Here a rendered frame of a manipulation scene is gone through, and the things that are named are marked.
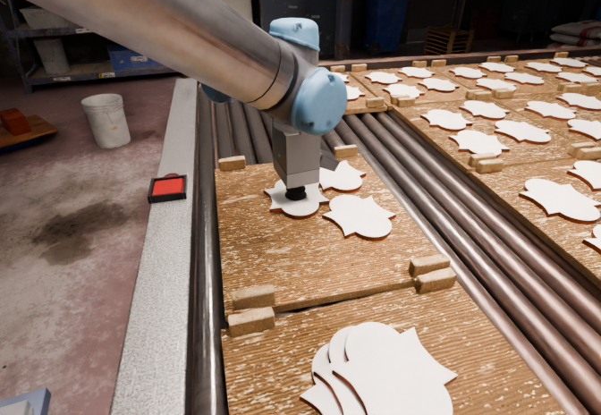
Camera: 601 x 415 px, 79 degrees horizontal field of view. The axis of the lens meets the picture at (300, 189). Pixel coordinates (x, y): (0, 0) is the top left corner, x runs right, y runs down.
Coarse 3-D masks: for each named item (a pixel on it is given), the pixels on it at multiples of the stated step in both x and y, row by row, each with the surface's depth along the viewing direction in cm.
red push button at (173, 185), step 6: (168, 180) 80; (174, 180) 80; (180, 180) 80; (156, 186) 78; (162, 186) 78; (168, 186) 78; (174, 186) 78; (180, 186) 78; (156, 192) 76; (162, 192) 76; (168, 192) 76
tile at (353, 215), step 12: (336, 204) 70; (348, 204) 70; (360, 204) 70; (372, 204) 70; (324, 216) 67; (336, 216) 66; (348, 216) 66; (360, 216) 66; (372, 216) 66; (384, 216) 66; (348, 228) 64; (360, 228) 64; (372, 228) 64; (384, 228) 64; (372, 240) 62
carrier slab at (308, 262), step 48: (240, 192) 75; (336, 192) 75; (384, 192) 75; (240, 240) 63; (288, 240) 63; (336, 240) 63; (384, 240) 63; (240, 288) 54; (288, 288) 54; (336, 288) 54; (384, 288) 54
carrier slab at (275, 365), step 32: (448, 288) 54; (288, 320) 49; (320, 320) 49; (352, 320) 49; (384, 320) 49; (416, 320) 49; (448, 320) 49; (480, 320) 49; (224, 352) 45; (256, 352) 45; (288, 352) 45; (448, 352) 45; (480, 352) 45; (512, 352) 45; (256, 384) 42; (288, 384) 42; (480, 384) 42; (512, 384) 42
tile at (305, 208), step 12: (264, 192) 74; (276, 192) 73; (312, 192) 73; (276, 204) 69; (288, 204) 69; (300, 204) 69; (312, 204) 69; (324, 204) 71; (288, 216) 68; (300, 216) 67
